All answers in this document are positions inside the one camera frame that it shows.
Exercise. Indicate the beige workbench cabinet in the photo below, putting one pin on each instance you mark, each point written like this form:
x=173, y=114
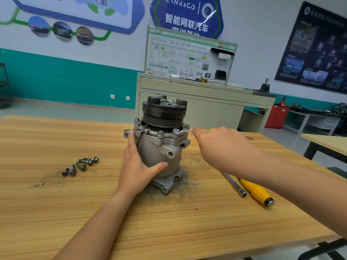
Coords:
x=217, y=103

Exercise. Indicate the dark wall poster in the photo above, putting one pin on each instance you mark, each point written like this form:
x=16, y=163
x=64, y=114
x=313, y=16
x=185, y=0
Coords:
x=314, y=48

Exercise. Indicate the person's right hand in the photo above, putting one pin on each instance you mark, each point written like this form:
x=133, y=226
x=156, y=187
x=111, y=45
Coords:
x=227, y=151

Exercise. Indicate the dark equipment pile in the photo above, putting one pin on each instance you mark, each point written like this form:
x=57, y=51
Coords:
x=339, y=109

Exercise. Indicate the silver combination wrench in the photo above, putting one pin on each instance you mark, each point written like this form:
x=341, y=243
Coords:
x=188, y=129

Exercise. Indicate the white wiring display board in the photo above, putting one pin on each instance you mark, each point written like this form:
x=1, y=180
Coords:
x=173, y=54

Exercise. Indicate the wooden side table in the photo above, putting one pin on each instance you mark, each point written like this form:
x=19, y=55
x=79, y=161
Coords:
x=328, y=142

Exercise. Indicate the grey metal compressor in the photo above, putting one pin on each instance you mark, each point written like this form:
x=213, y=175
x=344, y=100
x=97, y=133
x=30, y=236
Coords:
x=162, y=146

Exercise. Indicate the silver L-shaped socket wrench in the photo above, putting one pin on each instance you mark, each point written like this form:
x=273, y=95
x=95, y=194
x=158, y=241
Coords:
x=234, y=184

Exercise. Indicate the black bench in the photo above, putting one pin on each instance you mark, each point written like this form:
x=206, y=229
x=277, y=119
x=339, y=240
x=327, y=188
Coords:
x=337, y=172

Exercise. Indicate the person's right forearm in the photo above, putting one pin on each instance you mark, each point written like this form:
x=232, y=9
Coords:
x=306, y=192

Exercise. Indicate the red cabinet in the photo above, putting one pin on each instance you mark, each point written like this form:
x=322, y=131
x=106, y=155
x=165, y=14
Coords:
x=277, y=117

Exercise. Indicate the dark round table grommet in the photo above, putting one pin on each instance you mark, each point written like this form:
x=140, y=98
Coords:
x=249, y=138

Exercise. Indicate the person's left forearm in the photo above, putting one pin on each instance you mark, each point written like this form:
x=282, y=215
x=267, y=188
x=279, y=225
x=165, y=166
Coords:
x=92, y=233

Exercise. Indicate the person's left hand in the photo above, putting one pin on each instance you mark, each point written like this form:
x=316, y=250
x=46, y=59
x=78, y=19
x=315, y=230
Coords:
x=135, y=173

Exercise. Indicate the blue rounded infographic panel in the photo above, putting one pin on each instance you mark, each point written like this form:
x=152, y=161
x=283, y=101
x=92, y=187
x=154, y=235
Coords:
x=65, y=8

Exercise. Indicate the small black device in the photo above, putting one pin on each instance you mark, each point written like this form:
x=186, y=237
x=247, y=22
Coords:
x=265, y=87

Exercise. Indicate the round photo wall decal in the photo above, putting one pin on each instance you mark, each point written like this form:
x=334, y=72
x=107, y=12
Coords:
x=84, y=35
x=38, y=26
x=62, y=30

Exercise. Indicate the grey metal shelf cart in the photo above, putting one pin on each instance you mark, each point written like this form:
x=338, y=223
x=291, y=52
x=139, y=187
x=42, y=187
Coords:
x=3, y=84

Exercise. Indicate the blue hexagon wall sign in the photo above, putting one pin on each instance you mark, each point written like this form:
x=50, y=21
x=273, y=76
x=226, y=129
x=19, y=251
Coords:
x=184, y=13

